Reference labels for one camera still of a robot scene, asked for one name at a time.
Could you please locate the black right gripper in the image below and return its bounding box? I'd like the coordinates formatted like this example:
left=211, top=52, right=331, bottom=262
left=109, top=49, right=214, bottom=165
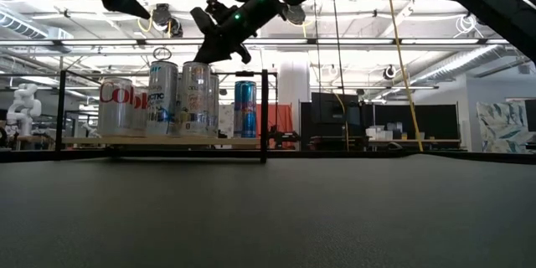
left=193, top=0, right=286, bottom=65

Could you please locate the blue silver Red Bull can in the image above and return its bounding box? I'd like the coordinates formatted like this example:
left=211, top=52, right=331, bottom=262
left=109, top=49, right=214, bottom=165
left=233, top=80, right=258, bottom=139

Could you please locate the Celsius Arctic Vibe can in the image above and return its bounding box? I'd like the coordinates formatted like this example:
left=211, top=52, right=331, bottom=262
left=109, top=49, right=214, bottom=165
left=146, top=59, right=180, bottom=137

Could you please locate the white round column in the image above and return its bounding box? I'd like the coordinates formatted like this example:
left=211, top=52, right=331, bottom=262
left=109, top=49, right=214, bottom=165
left=278, top=60, right=311, bottom=152

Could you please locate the black monitor screen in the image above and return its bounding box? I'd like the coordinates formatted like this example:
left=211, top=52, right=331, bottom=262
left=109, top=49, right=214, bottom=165
left=310, top=91, right=362, bottom=138

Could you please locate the black table mat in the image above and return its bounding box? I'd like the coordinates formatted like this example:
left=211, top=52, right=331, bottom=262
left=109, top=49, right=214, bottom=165
left=0, top=153, right=536, bottom=268

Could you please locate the black partition panel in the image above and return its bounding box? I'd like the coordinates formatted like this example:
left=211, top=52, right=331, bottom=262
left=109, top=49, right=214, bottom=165
left=362, top=103, right=461, bottom=141

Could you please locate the wooden background workbench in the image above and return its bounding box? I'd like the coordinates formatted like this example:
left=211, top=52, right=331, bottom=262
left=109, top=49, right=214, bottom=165
left=307, top=136, right=464, bottom=152

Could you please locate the marbled patterned panel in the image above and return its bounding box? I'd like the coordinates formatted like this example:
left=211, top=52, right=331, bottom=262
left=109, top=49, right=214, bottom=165
left=476, top=99, right=530, bottom=155

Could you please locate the black ceiling cable reel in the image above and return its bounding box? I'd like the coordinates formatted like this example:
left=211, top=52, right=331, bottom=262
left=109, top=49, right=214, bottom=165
left=286, top=4, right=307, bottom=27
left=150, top=3, right=173, bottom=27

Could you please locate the silver ventilation duct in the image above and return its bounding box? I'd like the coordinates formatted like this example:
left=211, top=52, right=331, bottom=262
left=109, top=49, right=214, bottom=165
left=0, top=10, right=75, bottom=54

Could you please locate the yellow hanging cord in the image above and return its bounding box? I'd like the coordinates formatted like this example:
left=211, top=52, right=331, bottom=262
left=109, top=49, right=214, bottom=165
left=383, top=0, right=424, bottom=152

